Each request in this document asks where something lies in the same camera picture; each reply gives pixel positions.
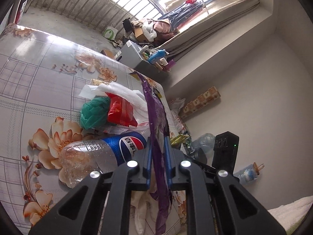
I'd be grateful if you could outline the purple noodle snack wrapper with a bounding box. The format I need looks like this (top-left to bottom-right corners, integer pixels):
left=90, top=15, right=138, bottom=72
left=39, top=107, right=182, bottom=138
left=131, top=72, right=171, bottom=234

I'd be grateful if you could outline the grey cabinet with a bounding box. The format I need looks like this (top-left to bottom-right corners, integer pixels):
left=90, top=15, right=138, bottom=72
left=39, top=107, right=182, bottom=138
left=115, top=40, right=169, bottom=84

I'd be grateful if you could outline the patterned rolled mat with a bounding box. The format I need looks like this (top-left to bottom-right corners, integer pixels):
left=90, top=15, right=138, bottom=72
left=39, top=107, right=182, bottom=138
left=179, top=87, right=221, bottom=118

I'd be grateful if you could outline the red snack wrapper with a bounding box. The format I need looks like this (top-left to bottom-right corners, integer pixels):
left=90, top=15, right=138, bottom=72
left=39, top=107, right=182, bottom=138
left=106, top=92, right=138, bottom=127

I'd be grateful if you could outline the white paper tissue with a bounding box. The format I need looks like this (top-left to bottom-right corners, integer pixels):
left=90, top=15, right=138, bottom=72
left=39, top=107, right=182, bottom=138
left=78, top=82, right=148, bottom=124

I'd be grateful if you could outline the white towel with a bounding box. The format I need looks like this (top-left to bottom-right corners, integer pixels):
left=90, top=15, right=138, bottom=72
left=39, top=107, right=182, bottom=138
left=268, top=196, right=313, bottom=234

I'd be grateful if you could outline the blue detergent bottle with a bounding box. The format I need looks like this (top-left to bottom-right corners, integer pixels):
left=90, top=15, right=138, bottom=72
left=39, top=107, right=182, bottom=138
left=148, top=49, right=169, bottom=64

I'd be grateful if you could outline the green white shopping bag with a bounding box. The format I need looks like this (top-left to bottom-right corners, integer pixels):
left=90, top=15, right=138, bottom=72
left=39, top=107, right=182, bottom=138
left=102, top=23, right=118, bottom=40

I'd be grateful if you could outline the clutter pile by window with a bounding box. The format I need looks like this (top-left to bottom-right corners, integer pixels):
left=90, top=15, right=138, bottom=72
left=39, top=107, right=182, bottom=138
left=122, top=0, right=204, bottom=46

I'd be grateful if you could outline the water jug on dispenser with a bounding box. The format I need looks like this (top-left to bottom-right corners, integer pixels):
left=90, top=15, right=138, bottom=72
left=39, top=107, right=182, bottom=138
left=233, top=162, right=265, bottom=185

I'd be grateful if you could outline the empty blue water jug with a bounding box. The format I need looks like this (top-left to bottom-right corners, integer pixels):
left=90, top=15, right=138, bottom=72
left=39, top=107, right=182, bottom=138
left=192, top=133, right=215, bottom=153

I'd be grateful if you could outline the beige curtain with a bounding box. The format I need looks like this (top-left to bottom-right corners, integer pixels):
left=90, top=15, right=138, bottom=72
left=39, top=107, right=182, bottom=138
left=156, top=0, right=260, bottom=61

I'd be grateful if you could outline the clear Pepsi plastic bottle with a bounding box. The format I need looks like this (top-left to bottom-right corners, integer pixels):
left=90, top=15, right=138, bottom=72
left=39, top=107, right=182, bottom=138
left=59, top=131, right=148, bottom=188

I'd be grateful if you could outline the purple cup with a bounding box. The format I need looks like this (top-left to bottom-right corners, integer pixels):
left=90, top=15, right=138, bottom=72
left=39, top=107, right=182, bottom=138
left=166, top=60, right=176, bottom=71

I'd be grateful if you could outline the metal balcony railing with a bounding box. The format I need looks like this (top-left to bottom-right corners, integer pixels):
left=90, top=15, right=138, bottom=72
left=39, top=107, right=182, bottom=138
left=29, top=0, right=166, bottom=33

